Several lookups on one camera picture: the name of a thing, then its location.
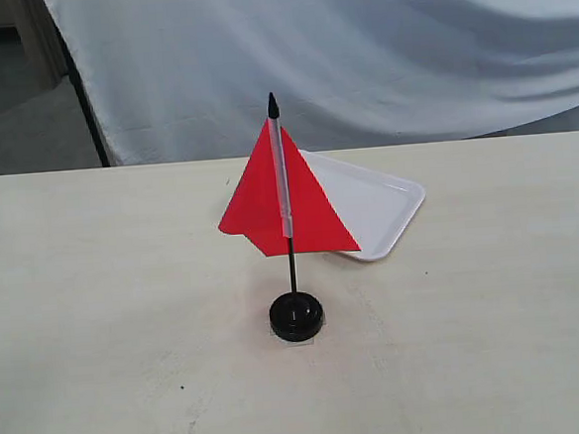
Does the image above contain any red flag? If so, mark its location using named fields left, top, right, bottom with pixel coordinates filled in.
left=218, top=94, right=360, bottom=293

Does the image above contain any black round flag base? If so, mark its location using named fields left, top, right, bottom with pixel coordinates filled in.
left=269, top=291, right=324, bottom=343

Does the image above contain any white plastic tray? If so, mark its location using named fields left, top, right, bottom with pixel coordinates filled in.
left=302, top=151, right=426, bottom=263

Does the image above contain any white draped cloth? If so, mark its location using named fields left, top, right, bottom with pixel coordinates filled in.
left=45, top=0, right=579, bottom=164

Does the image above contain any black metal frame post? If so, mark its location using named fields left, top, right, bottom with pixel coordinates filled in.
left=57, top=29, right=113, bottom=169

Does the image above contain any beige wooden furniture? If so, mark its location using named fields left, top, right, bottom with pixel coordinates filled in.
left=0, top=0, right=67, bottom=90

